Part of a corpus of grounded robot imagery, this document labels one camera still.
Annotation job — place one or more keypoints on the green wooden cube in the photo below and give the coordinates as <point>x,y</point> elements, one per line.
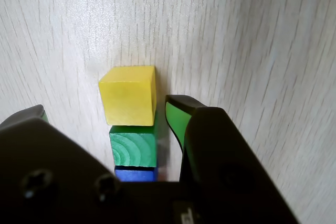
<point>134,148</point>

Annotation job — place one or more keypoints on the yellow wooden cube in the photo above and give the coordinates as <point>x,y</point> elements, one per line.
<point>128,100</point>

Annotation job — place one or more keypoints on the blue wooden cube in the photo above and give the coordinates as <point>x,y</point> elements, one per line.
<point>135,175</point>

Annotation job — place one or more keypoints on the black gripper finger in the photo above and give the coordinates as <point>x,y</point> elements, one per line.
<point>52,176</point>
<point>218,142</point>

